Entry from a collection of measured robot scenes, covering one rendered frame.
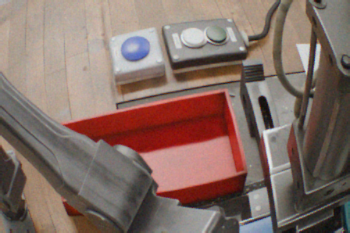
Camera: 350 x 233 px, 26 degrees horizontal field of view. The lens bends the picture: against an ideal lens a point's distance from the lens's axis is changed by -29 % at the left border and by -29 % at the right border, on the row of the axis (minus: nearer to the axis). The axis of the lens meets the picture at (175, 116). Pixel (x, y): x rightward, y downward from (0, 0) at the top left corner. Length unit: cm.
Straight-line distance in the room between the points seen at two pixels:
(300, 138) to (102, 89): 51
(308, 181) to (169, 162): 45
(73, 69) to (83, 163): 49
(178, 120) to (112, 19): 20
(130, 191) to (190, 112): 41
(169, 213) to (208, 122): 41
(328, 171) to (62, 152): 26
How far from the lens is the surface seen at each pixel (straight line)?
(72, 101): 130
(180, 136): 126
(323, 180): 84
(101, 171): 85
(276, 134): 100
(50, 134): 84
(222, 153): 125
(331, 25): 65
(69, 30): 137
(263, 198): 114
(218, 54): 129
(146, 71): 129
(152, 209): 89
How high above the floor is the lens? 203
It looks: 62 degrees down
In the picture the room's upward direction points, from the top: 1 degrees clockwise
